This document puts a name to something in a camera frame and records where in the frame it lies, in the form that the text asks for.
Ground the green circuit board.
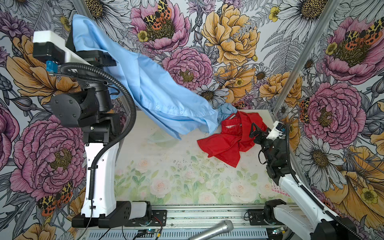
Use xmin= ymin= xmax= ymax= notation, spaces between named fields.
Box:
xmin=137 ymin=229 xmax=162 ymax=237

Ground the light blue knit cloth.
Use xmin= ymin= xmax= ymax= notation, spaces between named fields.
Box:
xmin=217 ymin=103 xmax=238 ymax=125

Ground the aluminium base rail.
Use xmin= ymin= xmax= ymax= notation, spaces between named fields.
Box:
xmin=82 ymin=205 xmax=294 ymax=240

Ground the silver microphone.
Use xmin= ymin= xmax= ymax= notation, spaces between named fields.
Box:
xmin=189 ymin=220 xmax=234 ymax=240

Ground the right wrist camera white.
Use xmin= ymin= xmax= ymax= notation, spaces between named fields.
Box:
xmin=267 ymin=121 xmax=287 ymax=141

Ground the light blue shirt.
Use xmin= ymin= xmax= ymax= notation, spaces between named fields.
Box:
xmin=73 ymin=15 xmax=219 ymax=139

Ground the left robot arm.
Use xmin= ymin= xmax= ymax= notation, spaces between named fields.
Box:
xmin=33 ymin=31 xmax=153 ymax=229

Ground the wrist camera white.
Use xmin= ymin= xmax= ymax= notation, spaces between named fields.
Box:
xmin=33 ymin=31 xmax=89 ymax=65
xmin=267 ymin=121 xmax=287 ymax=141

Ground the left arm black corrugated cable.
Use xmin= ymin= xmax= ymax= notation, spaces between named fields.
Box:
xmin=56 ymin=62 xmax=138 ymax=202

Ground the red cloth garment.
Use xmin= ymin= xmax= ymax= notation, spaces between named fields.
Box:
xmin=197 ymin=111 xmax=268 ymax=168

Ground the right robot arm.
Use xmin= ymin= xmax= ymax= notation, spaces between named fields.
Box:
xmin=249 ymin=121 xmax=361 ymax=240

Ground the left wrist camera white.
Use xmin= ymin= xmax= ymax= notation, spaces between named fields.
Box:
xmin=33 ymin=31 xmax=89 ymax=65

